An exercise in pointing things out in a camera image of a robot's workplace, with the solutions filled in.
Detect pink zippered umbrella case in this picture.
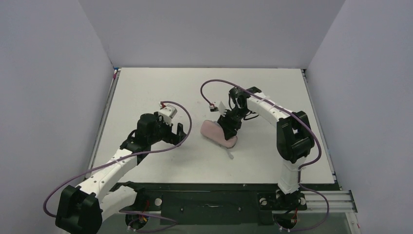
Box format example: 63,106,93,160
200,120,238,160

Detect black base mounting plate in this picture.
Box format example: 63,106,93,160
111,182,307,225

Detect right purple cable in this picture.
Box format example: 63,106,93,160
200,79,330,233

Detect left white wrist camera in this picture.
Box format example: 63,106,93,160
158,102,177,126

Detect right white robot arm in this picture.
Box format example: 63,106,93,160
217,87,315,195

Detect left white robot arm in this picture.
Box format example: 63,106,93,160
55,105,187,234

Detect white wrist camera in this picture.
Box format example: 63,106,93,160
158,102,177,126
209,102,227,117

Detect aluminium rail frame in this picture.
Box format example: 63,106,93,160
61,190,362,234

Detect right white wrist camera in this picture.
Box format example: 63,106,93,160
209,102,227,117

